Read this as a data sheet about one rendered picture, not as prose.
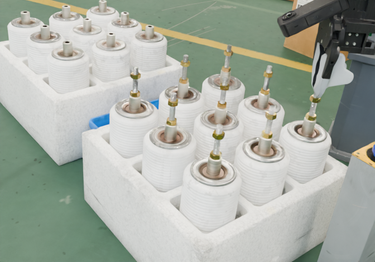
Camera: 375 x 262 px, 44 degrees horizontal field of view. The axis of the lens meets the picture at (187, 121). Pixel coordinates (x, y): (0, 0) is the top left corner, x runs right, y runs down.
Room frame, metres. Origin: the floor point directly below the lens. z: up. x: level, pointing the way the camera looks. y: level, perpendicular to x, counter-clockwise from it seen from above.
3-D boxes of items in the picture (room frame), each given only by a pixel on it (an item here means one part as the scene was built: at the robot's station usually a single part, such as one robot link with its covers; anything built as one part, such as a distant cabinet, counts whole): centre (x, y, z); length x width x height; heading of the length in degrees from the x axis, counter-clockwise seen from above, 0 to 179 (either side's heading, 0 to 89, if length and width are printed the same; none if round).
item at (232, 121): (0.78, -0.06, 0.25); 0.08 x 0.08 x 0.01
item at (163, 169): (0.70, 0.03, 0.16); 0.10 x 0.10 x 0.18
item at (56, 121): (1.18, 0.29, 0.09); 0.39 x 0.39 x 0.18; 43
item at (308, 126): (0.77, -0.23, 0.26); 0.02 x 0.02 x 0.03
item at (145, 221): (0.78, -0.06, 0.09); 0.39 x 0.39 x 0.18; 41
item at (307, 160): (0.77, -0.23, 0.16); 0.10 x 0.10 x 0.18
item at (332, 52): (0.75, -0.23, 0.42); 0.05 x 0.02 x 0.09; 3
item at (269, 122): (0.69, -0.14, 0.30); 0.01 x 0.01 x 0.08
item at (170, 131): (0.70, 0.03, 0.26); 0.02 x 0.02 x 0.03
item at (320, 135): (0.77, -0.23, 0.25); 0.08 x 0.08 x 0.01
